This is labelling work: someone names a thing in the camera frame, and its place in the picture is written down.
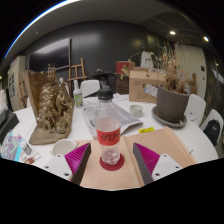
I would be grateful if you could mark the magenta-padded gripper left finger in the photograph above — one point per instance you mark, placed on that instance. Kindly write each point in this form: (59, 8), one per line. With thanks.
(77, 158)

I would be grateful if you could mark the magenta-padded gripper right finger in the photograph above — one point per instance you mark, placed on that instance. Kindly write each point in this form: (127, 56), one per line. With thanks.
(146, 158)

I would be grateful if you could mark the clear red-label drink bottle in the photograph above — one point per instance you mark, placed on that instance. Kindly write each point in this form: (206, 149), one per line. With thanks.
(108, 135)

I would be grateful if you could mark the white ceramic mug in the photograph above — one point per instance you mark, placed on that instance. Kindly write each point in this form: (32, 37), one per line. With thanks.
(63, 146)

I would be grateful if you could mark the beige flat table mat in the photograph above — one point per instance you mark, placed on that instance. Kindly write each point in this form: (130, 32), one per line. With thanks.
(166, 143)

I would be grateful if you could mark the small yellow tag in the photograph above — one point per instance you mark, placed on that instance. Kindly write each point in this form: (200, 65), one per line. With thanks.
(146, 130)

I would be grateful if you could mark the flat round red coaster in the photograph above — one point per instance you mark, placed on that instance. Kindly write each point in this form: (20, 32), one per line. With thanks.
(111, 167)

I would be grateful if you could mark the grey plant saucer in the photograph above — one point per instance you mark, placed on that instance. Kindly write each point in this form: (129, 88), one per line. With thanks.
(166, 124)

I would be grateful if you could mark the small glass jar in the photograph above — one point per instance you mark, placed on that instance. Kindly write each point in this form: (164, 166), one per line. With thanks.
(136, 111)

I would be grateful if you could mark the small grey-capped jar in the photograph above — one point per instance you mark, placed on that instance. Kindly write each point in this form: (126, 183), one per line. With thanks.
(26, 147)

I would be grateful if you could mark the golden relief sculpture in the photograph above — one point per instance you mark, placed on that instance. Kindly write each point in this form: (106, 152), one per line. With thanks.
(53, 106)

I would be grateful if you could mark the grey pot with dry plant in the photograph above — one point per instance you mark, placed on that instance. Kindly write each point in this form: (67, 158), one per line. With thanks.
(171, 105)

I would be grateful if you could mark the white green-label spray bottle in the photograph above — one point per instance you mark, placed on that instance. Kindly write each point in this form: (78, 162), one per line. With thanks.
(78, 98)

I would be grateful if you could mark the teal colourful paper sheet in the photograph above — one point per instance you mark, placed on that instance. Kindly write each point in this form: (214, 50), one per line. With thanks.
(10, 146)

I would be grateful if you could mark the black backpack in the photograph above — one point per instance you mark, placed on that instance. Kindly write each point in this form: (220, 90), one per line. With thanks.
(212, 131)

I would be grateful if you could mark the white chair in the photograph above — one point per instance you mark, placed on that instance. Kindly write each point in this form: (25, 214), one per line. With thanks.
(90, 87)
(215, 115)
(196, 106)

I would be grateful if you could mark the brown cardboard box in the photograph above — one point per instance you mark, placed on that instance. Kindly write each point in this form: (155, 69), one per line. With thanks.
(138, 86)

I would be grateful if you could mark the white plaster figure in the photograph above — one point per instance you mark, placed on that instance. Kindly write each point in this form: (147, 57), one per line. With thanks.
(64, 86)

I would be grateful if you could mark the black flat box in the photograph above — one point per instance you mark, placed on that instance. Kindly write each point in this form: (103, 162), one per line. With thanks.
(8, 125)

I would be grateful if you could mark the wooden easel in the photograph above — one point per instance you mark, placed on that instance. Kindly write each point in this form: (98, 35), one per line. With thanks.
(77, 71)

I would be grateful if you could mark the wooden mannequin figure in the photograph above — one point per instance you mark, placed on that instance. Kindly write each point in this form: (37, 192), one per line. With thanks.
(193, 83)

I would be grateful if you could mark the red box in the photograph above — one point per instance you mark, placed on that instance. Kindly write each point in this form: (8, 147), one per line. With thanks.
(121, 67)

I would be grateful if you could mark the white cabinet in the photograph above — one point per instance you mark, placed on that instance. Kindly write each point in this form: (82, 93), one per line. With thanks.
(15, 83)

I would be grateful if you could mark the round ceiling spotlight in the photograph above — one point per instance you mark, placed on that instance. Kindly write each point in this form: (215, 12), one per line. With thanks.
(172, 32)
(206, 39)

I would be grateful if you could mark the long ceiling light strip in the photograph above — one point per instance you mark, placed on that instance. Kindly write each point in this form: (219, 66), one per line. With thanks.
(36, 20)

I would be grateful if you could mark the black wall screen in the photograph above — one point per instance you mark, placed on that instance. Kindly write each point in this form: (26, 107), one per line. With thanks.
(50, 53)

